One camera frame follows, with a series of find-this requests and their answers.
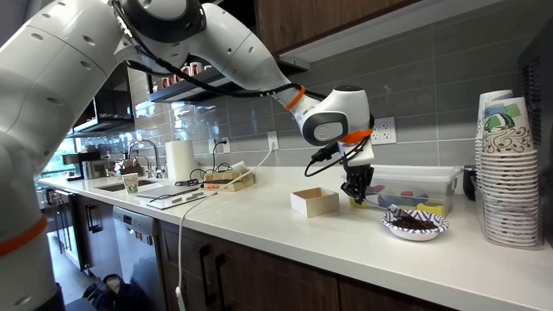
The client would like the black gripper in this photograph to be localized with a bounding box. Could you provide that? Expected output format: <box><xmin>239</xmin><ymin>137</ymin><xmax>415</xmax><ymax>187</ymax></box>
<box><xmin>341</xmin><ymin>163</ymin><xmax>375</xmax><ymax>206</ymax></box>

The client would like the clear plastic storage container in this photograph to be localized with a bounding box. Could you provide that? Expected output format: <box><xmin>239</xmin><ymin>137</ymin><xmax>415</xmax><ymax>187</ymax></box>
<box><xmin>360</xmin><ymin>165</ymin><xmax>465</xmax><ymax>220</ymax></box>

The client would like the black and white bowl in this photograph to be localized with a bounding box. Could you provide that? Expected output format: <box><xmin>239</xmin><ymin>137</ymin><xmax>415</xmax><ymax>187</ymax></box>
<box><xmin>380</xmin><ymin>206</ymin><xmax>449</xmax><ymax>242</ymax></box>

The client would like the small open wooden box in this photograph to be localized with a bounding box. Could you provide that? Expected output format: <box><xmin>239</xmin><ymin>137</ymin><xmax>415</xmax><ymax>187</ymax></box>
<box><xmin>289</xmin><ymin>187</ymin><xmax>342</xmax><ymax>220</ymax></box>

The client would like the yellow sponge block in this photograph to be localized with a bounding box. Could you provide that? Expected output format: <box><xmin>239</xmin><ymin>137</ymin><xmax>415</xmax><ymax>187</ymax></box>
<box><xmin>415</xmin><ymin>201</ymin><xmax>453</xmax><ymax>218</ymax></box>

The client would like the brown wooden cabinet door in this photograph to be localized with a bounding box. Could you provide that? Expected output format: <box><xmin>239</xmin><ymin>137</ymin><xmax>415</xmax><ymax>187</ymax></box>
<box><xmin>157</xmin><ymin>222</ymin><xmax>216</xmax><ymax>311</ymax></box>
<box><xmin>211</xmin><ymin>239</ymin><xmax>342</xmax><ymax>311</ymax></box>
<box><xmin>337</xmin><ymin>275</ymin><xmax>456</xmax><ymax>311</ymax></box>

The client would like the small black container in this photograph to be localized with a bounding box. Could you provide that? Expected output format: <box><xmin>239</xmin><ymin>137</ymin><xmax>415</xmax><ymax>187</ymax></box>
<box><xmin>463</xmin><ymin>165</ymin><xmax>480</xmax><ymax>203</ymax></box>

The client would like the wooden tray with orange labels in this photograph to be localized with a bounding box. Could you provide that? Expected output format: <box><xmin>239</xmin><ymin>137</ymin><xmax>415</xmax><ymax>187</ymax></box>
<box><xmin>202</xmin><ymin>172</ymin><xmax>258</xmax><ymax>194</ymax></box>

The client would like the brown cardboard box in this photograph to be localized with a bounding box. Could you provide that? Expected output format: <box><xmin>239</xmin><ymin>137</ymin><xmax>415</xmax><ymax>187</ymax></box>
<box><xmin>204</xmin><ymin>166</ymin><xmax>249</xmax><ymax>185</ymax></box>

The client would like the stack of patterned paper cups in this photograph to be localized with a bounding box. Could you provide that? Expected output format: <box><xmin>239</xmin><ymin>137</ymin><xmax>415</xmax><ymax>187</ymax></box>
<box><xmin>475</xmin><ymin>89</ymin><xmax>515</xmax><ymax>153</ymax></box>
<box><xmin>479</xmin><ymin>95</ymin><xmax>543</xmax><ymax>251</ymax></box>

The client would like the wooden upper cabinet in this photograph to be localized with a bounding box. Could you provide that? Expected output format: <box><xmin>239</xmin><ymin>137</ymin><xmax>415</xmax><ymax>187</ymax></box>
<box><xmin>252</xmin><ymin>0</ymin><xmax>508</xmax><ymax>75</ymax></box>

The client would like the white flat board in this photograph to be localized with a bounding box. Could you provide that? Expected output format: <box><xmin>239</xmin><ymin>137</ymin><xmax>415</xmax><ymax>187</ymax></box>
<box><xmin>145</xmin><ymin>191</ymin><xmax>220</xmax><ymax>213</ymax></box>

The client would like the white paper towel roll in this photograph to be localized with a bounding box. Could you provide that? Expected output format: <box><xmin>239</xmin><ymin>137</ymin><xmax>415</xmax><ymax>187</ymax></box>
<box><xmin>164</xmin><ymin>139</ymin><xmax>197</xmax><ymax>185</ymax></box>

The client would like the black and silver coffee machine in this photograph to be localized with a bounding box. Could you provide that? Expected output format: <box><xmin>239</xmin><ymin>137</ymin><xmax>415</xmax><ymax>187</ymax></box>
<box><xmin>517</xmin><ymin>16</ymin><xmax>553</xmax><ymax>248</ymax></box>

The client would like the chrome kitchen faucet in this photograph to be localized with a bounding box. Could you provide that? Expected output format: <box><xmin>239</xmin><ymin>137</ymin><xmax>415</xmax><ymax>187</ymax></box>
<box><xmin>128</xmin><ymin>137</ymin><xmax>164</xmax><ymax>180</ymax></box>

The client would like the green printed paper cup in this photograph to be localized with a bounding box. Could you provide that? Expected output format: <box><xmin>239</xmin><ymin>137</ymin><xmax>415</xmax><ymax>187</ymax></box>
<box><xmin>123</xmin><ymin>172</ymin><xmax>142</xmax><ymax>196</ymax></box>

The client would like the grey dishwasher front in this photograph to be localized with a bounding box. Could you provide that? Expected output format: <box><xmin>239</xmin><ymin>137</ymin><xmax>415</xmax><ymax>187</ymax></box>
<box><xmin>111</xmin><ymin>206</ymin><xmax>166</xmax><ymax>311</ymax></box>

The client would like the black microwave oven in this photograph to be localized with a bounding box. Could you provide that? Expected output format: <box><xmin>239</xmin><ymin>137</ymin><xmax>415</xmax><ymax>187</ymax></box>
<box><xmin>71</xmin><ymin>63</ymin><xmax>137</xmax><ymax>137</ymax></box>

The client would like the black countertop coffee maker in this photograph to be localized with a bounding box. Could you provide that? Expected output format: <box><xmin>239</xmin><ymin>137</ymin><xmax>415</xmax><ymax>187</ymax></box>
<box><xmin>61</xmin><ymin>151</ymin><xmax>118</xmax><ymax>182</ymax></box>

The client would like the black robot wrist cable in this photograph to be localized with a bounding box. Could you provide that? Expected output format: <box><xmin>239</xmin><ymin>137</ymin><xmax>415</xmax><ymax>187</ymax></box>
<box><xmin>302</xmin><ymin>137</ymin><xmax>373</xmax><ymax>178</ymax></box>

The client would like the black power cable with adapter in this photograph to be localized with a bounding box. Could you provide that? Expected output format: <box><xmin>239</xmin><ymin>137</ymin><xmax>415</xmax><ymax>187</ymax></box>
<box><xmin>188</xmin><ymin>139</ymin><xmax>228</xmax><ymax>187</ymax></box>

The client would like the black cabinet handle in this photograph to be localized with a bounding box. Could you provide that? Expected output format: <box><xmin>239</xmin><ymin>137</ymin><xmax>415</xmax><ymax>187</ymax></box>
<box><xmin>197</xmin><ymin>244</ymin><xmax>213</xmax><ymax>308</ymax></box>
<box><xmin>214</xmin><ymin>253</ymin><xmax>230</xmax><ymax>311</ymax></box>

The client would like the white power cable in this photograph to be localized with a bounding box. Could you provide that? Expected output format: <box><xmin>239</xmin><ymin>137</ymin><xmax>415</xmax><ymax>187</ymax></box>
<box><xmin>173</xmin><ymin>146</ymin><xmax>277</xmax><ymax>311</ymax></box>

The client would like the dark wall shelf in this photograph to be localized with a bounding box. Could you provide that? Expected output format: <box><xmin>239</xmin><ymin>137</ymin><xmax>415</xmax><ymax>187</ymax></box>
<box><xmin>147</xmin><ymin>57</ymin><xmax>244</xmax><ymax>104</ymax></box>

